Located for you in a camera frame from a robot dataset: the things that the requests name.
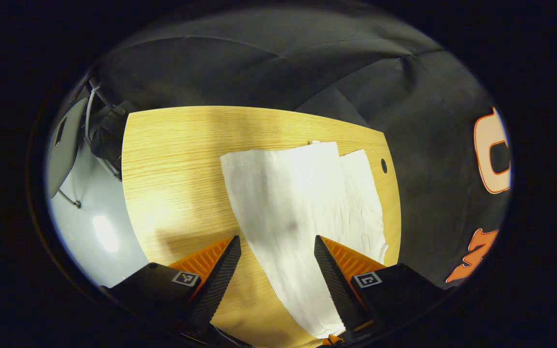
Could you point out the grey folding chair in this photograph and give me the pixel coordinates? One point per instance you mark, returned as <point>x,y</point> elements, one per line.
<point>65,145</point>

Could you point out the white jeans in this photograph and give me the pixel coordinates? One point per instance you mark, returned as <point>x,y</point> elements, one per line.
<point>302,217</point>

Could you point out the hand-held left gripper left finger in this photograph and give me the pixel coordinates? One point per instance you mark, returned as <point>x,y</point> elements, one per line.
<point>218,285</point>

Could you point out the black backdrop cloth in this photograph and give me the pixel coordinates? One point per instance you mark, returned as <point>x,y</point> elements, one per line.
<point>283,63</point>

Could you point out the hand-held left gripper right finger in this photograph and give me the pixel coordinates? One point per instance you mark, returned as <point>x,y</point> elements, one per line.
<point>336,290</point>

